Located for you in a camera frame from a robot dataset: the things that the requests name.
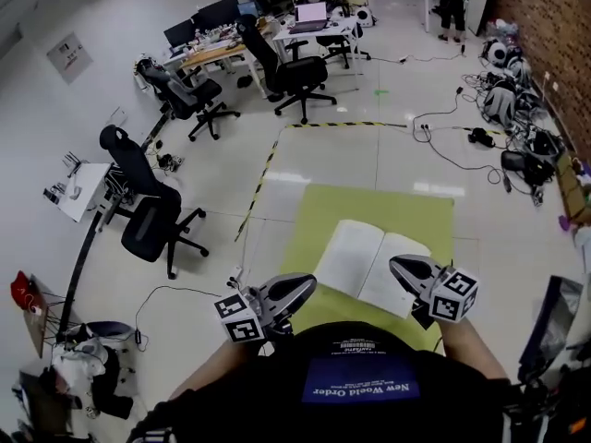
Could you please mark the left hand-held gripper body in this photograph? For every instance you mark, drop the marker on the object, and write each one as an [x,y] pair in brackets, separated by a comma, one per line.
[281,293]

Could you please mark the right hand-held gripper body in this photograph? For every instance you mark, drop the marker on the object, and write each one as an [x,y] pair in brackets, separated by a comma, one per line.
[415,270]

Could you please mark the white book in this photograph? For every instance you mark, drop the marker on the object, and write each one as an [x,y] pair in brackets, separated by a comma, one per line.
[355,256]

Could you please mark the person's right forearm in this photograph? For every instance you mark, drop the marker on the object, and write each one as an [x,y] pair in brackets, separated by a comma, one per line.
[471,349]

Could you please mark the person's left forearm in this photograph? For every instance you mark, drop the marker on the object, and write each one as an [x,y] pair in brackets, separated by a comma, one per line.
[203,372]

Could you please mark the open laptop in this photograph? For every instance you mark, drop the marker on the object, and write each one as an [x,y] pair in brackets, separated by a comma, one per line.
[309,16]

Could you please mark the white power strip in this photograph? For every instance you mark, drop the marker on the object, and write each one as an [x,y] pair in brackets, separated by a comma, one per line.
[235,276]

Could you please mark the green mat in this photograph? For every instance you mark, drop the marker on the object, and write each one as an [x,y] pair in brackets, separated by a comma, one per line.
[318,215]

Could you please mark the yellow black floor tape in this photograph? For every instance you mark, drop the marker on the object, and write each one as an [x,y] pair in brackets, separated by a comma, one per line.
[263,173]

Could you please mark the person's black t-shirt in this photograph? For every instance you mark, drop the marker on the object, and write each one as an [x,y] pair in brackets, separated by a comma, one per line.
[323,413]

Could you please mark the black bag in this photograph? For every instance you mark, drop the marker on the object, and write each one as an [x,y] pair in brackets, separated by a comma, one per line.
[513,160]

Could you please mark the dark tilted monitor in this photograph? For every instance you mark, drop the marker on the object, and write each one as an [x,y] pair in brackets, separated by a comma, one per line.
[554,321]

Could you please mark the black office chair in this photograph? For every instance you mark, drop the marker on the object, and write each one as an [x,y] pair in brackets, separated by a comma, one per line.
[295,76]
[194,95]
[148,219]
[341,46]

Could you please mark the cardboard box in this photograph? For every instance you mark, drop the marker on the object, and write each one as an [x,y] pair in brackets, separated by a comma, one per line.
[572,192]

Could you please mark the grey backpack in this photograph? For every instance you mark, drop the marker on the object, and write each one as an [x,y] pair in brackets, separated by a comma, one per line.
[501,106]

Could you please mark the pile of clothes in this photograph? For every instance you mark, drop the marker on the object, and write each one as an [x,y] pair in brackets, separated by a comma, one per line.
[92,367]

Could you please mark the small white desk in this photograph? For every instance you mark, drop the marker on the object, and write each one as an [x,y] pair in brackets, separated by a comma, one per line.
[88,192]

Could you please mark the brown board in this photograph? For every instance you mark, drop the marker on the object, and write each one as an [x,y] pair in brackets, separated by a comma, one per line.
[37,326]

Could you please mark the wooden desk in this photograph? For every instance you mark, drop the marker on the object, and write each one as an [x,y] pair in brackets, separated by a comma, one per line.
[212,56]

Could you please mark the white round device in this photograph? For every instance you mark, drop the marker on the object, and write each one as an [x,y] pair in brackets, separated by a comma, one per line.
[365,16]

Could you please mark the red cap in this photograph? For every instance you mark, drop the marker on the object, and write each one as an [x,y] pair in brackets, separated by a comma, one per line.
[19,289]

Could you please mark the black monitor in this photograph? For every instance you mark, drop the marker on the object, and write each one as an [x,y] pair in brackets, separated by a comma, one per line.
[179,32]
[218,13]

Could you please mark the black camera device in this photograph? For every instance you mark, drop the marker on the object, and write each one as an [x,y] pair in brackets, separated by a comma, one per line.
[481,136]

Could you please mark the wall poster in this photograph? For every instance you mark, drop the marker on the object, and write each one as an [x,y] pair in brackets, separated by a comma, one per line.
[69,58]

